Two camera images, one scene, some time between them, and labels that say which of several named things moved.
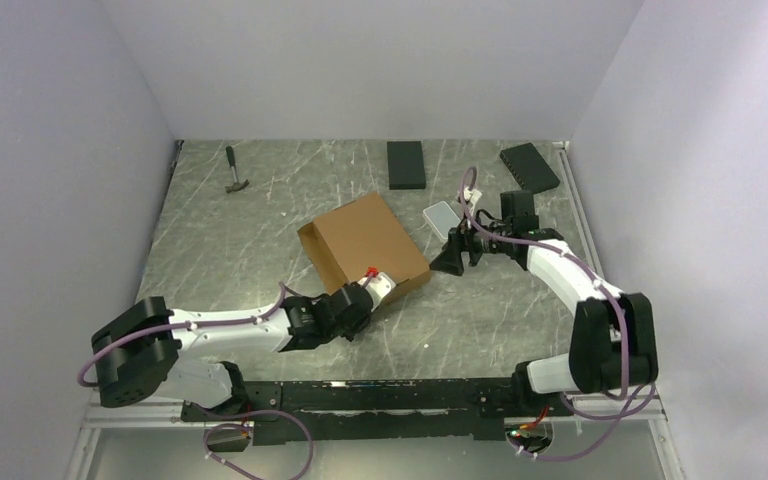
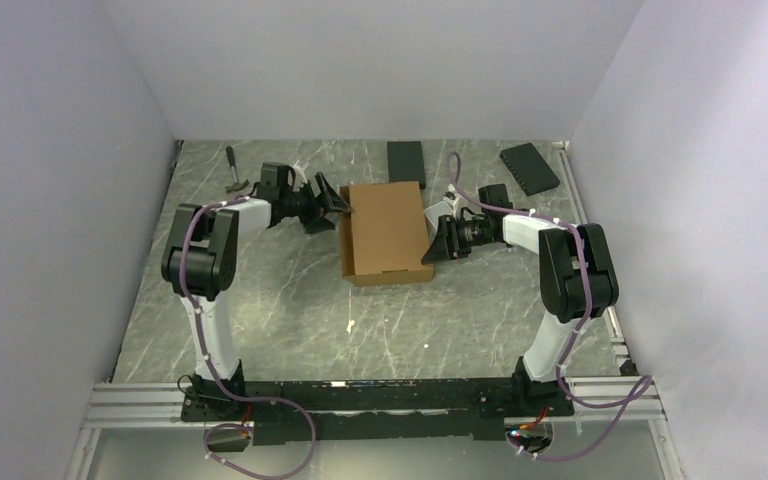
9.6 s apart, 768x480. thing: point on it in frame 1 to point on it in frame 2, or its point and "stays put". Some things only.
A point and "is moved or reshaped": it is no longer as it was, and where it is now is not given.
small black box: x=405 y=165 stays put
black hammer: x=238 y=184 stays put
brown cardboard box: x=364 y=234 is moved or reshaped
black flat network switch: x=530 y=168 stays put
